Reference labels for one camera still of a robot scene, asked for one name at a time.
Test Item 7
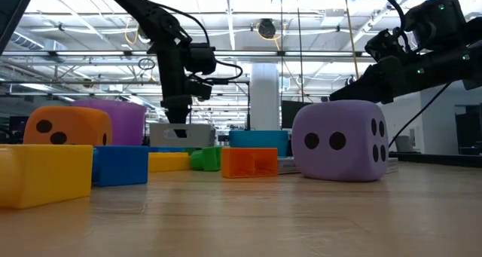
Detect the orange plastic bin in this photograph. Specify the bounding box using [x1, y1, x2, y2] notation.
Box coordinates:
[221, 147, 279, 179]

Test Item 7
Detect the black cabinet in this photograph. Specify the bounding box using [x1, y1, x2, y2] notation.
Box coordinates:
[454, 104, 482, 156]

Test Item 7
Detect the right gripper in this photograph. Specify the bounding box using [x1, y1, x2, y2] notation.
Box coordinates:
[329, 55, 430, 106]

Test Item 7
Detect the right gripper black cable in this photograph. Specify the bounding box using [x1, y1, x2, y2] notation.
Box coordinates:
[387, 81, 453, 148]

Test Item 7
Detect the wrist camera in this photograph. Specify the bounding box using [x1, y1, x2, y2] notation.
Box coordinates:
[186, 78, 213, 102]
[364, 28, 410, 62]

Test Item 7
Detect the black aluminium table frame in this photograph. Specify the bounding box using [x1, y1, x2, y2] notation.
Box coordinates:
[388, 151, 482, 170]

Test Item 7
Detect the teal plastic bin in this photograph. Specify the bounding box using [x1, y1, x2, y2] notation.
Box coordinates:
[228, 130, 290, 158]

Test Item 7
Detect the large blue toy brick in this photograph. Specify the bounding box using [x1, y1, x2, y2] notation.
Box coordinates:
[148, 146, 186, 155]

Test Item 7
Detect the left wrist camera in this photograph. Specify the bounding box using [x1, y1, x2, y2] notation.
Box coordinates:
[186, 78, 213, 102]

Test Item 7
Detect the blue arched toy brick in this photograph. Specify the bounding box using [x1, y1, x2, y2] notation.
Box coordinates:
[92, 145, 150, 187]

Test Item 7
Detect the dark background monitor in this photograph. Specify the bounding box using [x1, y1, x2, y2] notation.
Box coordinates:
[8, 115, 26, 134]

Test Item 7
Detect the purple foam die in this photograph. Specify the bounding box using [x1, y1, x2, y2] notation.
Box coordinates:
[291, 99, 390, 182]

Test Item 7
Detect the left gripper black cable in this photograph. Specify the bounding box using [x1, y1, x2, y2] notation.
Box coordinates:
[188, 59, 245, 85]

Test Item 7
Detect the orange foam die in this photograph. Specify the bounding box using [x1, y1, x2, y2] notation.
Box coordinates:
[23, 106, 113, 147]

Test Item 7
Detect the yellow flat studded brick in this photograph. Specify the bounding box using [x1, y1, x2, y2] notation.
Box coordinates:
[148, 151, 191, 173]

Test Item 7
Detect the grey chair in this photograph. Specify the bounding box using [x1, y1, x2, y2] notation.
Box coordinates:
[393, 135, 415, 154]

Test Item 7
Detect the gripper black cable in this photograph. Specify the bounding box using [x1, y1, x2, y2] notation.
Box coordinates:
[188, 59, 245, 85]
[387, 81, 453, 148]

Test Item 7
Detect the purple pumpkin-face bucket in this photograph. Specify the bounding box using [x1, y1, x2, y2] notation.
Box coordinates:
[72, 99, 147, 147]

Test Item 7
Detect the blue patterned card box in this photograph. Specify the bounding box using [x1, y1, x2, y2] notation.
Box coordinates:
[277, 156, 302, 175]

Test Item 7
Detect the white building column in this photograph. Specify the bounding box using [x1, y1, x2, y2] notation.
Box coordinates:
[250, 63, 282, 132]

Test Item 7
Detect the yellow hanging cable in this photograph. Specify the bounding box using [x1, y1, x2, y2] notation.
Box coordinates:
[343, 0, 362, 81]

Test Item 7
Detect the black ceiling cable reel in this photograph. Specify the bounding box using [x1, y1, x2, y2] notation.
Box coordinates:
[258, 18, 277, 39]

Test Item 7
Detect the white plastic bin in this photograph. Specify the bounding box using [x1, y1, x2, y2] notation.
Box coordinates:
[149, 123, 216, 148]

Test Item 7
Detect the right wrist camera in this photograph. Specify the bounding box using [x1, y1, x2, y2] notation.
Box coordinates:
[364, 28, 410, 62]

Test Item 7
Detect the yellow toy brick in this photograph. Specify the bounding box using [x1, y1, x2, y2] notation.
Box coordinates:
[0, 143, 94, 210]

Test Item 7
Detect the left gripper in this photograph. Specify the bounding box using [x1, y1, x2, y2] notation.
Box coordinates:
[157, 75, 193, 139]

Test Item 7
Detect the black monitor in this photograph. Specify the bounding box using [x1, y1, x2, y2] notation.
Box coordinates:
[281, 100, 313, 130]

